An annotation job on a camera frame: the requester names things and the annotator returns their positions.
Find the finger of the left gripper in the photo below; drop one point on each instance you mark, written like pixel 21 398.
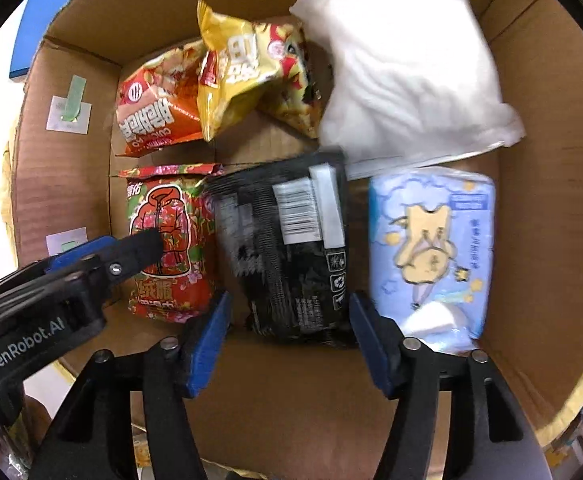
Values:
pixel 78 252
pixel 125 258

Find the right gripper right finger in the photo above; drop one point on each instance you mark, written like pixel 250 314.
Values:
pixel 489 437

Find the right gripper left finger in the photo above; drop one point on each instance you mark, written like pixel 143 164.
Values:
pixel 91 436

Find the red floral snack bag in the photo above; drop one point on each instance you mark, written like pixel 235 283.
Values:
pixel 173 200

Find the black snack bag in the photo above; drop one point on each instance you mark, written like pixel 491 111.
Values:
pixel 283 228

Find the orange snack bag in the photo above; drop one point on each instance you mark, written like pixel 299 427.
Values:
pixel 156 106

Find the light blue tissue pack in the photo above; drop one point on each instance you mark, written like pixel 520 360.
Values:
pixel 431 235

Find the yellow snack bag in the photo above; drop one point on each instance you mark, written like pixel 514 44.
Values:
pixel 254 66

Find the white soft plastic pack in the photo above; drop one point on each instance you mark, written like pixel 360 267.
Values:
pixel 415 83

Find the blue green milk carton box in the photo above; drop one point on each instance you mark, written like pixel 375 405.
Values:
pixel 311 411

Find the blue cushion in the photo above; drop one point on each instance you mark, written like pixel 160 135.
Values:
pixel 36 17

